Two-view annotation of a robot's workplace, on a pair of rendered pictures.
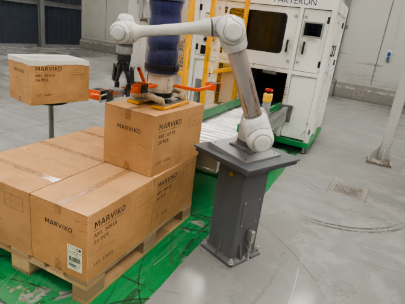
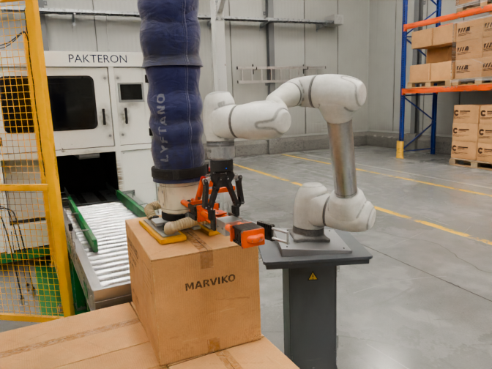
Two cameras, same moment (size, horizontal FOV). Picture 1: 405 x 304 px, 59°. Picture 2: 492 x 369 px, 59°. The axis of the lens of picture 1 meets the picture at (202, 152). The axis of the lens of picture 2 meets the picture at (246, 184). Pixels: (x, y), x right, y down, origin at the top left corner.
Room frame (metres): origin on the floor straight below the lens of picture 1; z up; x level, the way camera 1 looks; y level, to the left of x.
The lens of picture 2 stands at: (1.10, 1.54, 1.46)
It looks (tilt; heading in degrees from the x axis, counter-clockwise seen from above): 11 degrees down; 310
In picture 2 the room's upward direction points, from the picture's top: 2 degrees counter-clockwise
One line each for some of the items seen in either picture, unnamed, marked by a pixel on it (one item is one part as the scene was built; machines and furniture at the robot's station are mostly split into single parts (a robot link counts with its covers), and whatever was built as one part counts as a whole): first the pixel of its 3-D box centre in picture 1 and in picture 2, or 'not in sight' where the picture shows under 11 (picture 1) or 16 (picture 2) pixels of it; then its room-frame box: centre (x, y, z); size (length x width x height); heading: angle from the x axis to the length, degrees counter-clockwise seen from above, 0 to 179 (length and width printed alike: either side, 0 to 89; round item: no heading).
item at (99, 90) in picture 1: (99, 93); (247, 234); (1.90, 0.58, 1.07); 0.08 x 0.07 x 0.05; 157
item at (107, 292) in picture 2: not in sight; (165, 280); (2.78, 0.19, 0.58); 0.70 x 0.03 x 0.06; 67
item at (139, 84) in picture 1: (138, 87); (203, 209); (2.22, 0.44, 1.08); 0.10 x 0.08 x 0.06; 67
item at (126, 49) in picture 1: (124, 49); (220, 150); (2.06, 0.50, 1.31); 0.09 x 0.09 x 0.06
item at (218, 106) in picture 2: (125, 28); (222, 116); (2.05, 0.50, 1.41); 0.13 x 0.11 x 0.16; 5
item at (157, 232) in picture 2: (147, 96); (160, 225); (2.48, 0.43, 0.97); 0.34 x 0.10 x 0.05; 157
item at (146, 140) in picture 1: (155, 131); (187, 274); (2.43, 0.35, 0.74); 0.60 x 0.40 x 0.40; 153
